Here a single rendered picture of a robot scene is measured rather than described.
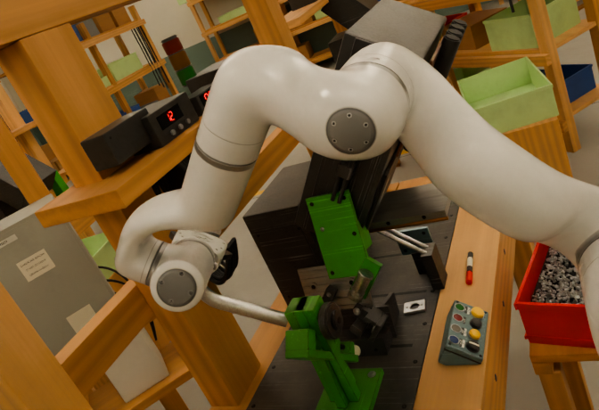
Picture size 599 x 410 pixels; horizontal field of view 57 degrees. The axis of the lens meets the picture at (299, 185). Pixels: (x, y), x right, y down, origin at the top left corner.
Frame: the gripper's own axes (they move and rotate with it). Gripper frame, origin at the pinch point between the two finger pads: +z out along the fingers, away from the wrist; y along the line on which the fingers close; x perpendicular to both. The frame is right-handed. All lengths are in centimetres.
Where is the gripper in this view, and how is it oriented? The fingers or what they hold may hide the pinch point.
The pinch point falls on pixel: (204, 239)
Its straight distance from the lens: 117.8
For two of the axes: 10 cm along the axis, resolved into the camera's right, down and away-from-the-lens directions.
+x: -3.7, 9.2, 1.1
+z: -0.4, -1.4, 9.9
